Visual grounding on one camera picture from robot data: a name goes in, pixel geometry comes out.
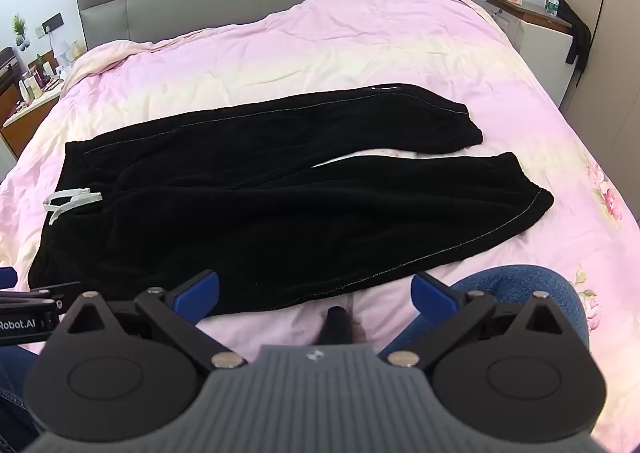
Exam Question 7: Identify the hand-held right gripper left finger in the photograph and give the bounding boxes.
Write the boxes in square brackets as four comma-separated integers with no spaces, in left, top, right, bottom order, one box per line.
[65,270,247,369]

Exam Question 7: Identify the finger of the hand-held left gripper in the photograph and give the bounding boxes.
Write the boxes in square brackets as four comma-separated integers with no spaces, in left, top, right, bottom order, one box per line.
[0,281,82,314]

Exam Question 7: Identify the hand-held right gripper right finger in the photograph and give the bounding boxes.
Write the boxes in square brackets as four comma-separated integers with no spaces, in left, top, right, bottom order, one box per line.
[387,271,574,369]

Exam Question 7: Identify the black pants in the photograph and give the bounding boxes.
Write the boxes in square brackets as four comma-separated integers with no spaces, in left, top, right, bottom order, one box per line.
[27,84,555,315]

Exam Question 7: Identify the person's left leg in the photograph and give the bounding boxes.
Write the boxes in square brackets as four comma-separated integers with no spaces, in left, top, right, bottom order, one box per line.
[0,346,48,453]

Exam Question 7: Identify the person's leg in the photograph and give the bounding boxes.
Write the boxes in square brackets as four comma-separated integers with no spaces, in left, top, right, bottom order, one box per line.
[379,265,592,365]
[0,346,48,453]

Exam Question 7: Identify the person's right leg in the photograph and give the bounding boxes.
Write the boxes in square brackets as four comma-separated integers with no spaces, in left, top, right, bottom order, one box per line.
[379,265,592,365]

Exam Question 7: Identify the wooden dresser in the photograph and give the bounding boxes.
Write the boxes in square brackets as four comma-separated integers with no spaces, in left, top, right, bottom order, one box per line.
[0,49,62,158]

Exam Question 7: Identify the group of cosmetic bottles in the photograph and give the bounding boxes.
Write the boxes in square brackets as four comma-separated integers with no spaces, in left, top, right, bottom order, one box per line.
[19,39,83,101]

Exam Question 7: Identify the pink floral duvet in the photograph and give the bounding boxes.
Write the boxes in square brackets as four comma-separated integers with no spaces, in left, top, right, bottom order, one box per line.
[0,0,640,453]

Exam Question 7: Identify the white bedside table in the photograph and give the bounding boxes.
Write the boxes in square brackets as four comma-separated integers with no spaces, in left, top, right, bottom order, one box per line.
[479,0,576,106]

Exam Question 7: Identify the black hanging garment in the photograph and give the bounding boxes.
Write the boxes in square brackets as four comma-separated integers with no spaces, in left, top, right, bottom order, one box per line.
[556,0,594,72]

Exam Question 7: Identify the beige wardrobe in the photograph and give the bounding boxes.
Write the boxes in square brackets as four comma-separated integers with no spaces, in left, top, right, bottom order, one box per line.
[555,0,640,164]

